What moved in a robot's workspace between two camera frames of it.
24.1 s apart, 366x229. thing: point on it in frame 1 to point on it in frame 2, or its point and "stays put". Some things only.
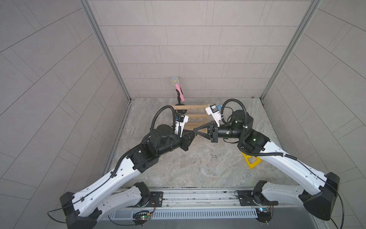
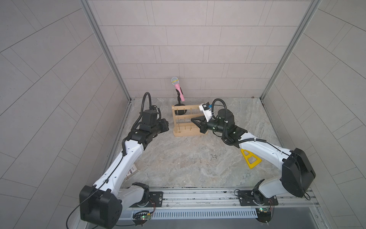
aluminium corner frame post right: [312, 8] stays put
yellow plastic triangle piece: [257, 161] stays put
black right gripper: [214, 131] to [203, 125]
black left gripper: [187, 134] to [164, 127]
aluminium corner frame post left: [98, 33] stays put
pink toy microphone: [175, 81] stays put
